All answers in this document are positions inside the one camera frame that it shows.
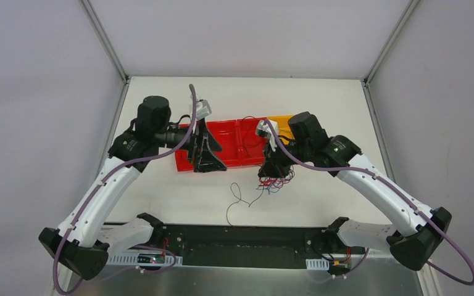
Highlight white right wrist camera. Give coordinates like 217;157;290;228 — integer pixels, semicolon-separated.
255;119;279;142

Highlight right red plastic bin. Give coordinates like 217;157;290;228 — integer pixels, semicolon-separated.
237;116;267;167

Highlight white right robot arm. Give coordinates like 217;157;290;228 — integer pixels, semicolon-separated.
256;112;452;271

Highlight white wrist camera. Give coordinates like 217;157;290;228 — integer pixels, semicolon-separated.
255;119;279;142
189;99;212;121

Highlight middle red plastic bin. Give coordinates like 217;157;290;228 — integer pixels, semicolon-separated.
207;120;241;168

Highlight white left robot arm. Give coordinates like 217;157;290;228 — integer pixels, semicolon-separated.
39;96;227;281

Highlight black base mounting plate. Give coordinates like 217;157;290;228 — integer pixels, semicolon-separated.
142;224;365;269

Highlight yellow plastic bin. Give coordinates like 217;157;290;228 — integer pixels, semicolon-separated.
267;115;294;144

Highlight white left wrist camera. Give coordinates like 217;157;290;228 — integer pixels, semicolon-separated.
189;99;212;121

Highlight red cable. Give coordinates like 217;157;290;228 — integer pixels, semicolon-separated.
241;116;267;158

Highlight red plastic bin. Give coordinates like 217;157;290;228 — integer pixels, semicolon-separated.
237;116;267;167
176;119;210;173
207;120;241;168

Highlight left red plastic bin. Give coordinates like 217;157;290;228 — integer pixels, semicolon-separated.
176;119;210;173

